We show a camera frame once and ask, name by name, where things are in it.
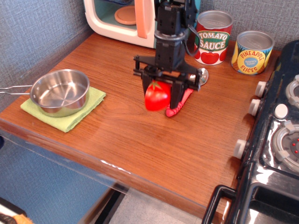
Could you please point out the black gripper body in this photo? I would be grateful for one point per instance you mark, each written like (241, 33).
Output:
(168, 64)

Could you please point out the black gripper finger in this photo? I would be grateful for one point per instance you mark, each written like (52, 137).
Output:
(177, 92)
(146, 81)

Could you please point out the red toy tomato half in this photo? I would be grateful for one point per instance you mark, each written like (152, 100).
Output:
(157, 96)

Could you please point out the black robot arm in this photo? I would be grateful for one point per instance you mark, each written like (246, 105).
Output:
(173, 17)

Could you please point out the toy microwave teal and white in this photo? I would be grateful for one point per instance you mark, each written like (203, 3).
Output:
(133, 23)

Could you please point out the tomato sauce can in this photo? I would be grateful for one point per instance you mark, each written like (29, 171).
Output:
(214, 29)

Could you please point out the green folded cloth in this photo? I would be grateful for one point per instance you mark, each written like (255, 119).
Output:
(65, 124)

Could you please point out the pineapple slices can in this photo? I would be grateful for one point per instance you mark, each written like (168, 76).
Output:
(252, 52)

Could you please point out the black toy stove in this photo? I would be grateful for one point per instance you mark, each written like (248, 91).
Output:
(268, 178)

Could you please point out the red handled spoon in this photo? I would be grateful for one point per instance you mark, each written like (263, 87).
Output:
(203, 79)

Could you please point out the silver pot with wire handle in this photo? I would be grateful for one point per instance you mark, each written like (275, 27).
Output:
(60, 93)

